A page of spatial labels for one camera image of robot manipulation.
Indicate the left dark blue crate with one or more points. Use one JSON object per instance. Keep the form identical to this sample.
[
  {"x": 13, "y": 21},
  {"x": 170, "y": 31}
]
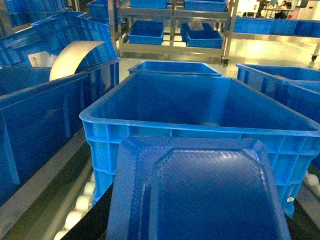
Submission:
[{"x": 38, "y": 116}]

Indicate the far steel cart rack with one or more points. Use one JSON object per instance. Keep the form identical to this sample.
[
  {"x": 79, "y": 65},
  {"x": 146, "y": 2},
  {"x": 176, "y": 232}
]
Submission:
[{"x": 122, "y": 17}]

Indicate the right blue crate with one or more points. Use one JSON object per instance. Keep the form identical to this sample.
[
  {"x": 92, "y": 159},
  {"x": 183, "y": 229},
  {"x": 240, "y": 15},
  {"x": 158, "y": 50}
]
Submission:
[{"x": 295, "y": 87}]

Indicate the blue open crate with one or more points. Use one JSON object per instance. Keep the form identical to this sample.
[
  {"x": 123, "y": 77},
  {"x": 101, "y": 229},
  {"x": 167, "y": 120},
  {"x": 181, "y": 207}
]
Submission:
[{"x": 170, "y": 105}]

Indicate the curved white sheet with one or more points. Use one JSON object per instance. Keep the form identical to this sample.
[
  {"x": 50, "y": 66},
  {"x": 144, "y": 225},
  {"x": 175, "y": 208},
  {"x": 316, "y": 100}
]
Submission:
[{"x": 70, "y": 58}]

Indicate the blue plastic tray part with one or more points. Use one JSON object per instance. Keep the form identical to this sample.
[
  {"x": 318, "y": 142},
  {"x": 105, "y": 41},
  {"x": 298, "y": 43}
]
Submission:
[{"x": 187, "y": 188}]

